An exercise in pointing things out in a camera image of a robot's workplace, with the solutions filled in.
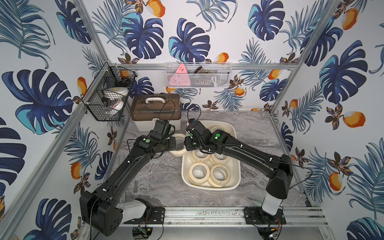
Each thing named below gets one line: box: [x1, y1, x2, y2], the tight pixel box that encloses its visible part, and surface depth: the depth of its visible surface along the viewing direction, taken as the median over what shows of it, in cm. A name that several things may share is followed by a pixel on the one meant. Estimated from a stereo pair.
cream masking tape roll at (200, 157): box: [191, 149, 212, 163], surface depth 89 cm
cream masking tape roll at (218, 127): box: [210, 125, 227, 134], surface depth 103 cm
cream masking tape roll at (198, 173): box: [187, 162, 211, 186], surface depth 85 cm
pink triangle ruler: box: [167, 63, 191, 86], surface depth 92 cm
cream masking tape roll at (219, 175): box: [208, 164, 231, 188], surface depth 84 cm
